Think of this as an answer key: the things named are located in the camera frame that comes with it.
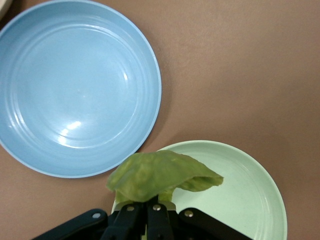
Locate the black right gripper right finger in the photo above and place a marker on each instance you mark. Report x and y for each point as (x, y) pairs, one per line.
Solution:
(160, 225)

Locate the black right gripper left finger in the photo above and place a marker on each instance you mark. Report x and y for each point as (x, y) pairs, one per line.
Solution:
(120, 225)

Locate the green lettuce leaf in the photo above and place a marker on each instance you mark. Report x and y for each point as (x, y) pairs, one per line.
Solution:
(155, 175)

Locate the pale green plate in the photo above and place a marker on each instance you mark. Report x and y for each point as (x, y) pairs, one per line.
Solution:
(237, 200)

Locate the blue plate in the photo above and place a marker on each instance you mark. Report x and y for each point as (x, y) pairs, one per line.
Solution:
(75, 87)

